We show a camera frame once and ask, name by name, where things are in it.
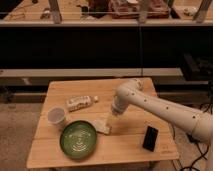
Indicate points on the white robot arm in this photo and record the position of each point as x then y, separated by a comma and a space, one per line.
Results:
193, 121

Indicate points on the green ceramic bowl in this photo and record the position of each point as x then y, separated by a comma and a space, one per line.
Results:
78, 139

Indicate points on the long wooden workbench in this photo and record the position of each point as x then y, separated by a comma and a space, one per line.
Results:
106, 12

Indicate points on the white sponge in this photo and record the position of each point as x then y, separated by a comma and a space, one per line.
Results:
102, 126

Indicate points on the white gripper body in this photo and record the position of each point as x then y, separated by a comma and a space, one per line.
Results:
118, 107

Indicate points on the black smartphone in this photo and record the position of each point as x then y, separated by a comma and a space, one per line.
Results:
150, 138

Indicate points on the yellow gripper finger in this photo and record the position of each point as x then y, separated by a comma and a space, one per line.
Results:
117, 117
109, 120

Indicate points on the small wooden table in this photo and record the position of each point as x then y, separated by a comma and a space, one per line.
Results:
122, 146

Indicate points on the clear plastic bottle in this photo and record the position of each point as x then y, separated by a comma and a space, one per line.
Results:
81, 102

